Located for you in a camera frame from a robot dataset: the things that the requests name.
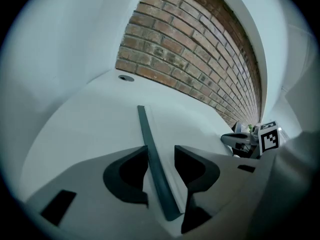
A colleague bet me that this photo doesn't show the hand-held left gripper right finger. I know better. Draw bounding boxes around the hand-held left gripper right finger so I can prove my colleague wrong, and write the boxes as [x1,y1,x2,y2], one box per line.
[174,145,275,235]

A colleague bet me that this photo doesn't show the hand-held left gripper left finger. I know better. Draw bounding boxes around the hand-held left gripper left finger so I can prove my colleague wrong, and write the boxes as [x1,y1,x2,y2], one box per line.
[24,145,161,240]

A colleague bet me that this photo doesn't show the white notebook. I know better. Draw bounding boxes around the white notebook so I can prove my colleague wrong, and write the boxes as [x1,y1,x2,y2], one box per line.
[136,105,187,222]

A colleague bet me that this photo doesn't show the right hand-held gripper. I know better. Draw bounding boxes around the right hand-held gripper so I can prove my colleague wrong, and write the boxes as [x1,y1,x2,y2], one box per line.
[220,120,280,160]

